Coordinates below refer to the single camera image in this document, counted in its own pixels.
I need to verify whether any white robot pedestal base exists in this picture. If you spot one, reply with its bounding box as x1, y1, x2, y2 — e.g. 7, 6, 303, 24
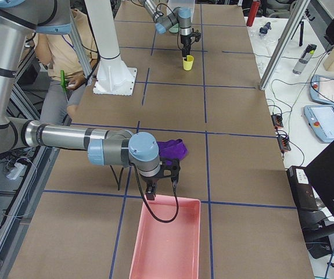
85, 0, 137, 96

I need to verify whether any green handled tool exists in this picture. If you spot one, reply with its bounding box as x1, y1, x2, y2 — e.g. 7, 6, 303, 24
60, 70, 69, 100

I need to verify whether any teach pendant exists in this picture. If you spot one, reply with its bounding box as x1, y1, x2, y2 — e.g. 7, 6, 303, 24
303, 105, 334, 143
310, 74, 334, 105

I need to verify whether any yellow plastic cup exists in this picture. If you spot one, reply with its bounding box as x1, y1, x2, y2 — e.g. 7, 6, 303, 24
182, 55, 195, 71

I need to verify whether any aluminium frame post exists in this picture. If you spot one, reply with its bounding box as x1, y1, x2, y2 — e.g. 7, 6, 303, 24
258, 0, 310, 91

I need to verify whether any teach pendant near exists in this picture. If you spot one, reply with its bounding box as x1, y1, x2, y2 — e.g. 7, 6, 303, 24
303, 105, 334, 143

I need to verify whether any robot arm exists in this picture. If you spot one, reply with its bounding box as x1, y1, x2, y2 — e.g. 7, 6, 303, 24
138, 1, 202, 62
0, 1, 180, 200

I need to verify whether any clear water bottle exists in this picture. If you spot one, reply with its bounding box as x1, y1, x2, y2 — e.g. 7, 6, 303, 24
292, 44, 317, 74

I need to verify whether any black small computer box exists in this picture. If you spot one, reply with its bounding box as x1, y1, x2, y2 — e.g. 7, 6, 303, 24
286, 166, 318, 212

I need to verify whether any pink plastic bin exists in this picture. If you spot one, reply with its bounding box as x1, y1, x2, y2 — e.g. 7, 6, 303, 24
129, 197, 201, 278

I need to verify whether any purple crumpled cloth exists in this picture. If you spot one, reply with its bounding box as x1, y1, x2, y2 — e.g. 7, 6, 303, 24
157, 139, 188, 160

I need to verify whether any clear plastic bin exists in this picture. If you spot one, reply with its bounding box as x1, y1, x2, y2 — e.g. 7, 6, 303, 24
168, 0, 195, 17

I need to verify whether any teach pendant far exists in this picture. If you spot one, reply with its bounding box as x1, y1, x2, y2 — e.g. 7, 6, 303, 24
310, 74, 334, 105

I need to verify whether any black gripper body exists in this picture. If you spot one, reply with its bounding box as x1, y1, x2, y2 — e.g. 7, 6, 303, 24
179, 27, 201, 50
140, 158, 181, 189

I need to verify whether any red water bottle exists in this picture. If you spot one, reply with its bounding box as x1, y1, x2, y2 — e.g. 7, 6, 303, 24
246, 0, 261, 27

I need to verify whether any seated person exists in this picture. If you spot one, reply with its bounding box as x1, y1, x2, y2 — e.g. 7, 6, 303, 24
34, 8, 100, 126

